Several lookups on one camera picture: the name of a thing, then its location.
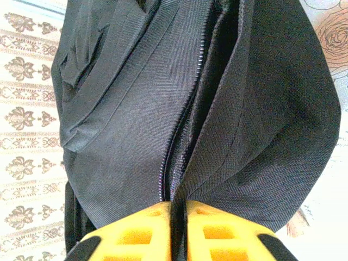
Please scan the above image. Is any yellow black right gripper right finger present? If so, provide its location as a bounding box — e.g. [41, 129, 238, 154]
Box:
[184, 200, 296, 261]

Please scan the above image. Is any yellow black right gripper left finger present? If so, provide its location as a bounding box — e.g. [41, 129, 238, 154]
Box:
[64, 201, 175, 261]

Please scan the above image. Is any black backpack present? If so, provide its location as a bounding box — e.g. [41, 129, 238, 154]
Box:
[51, 0, 342, 261]

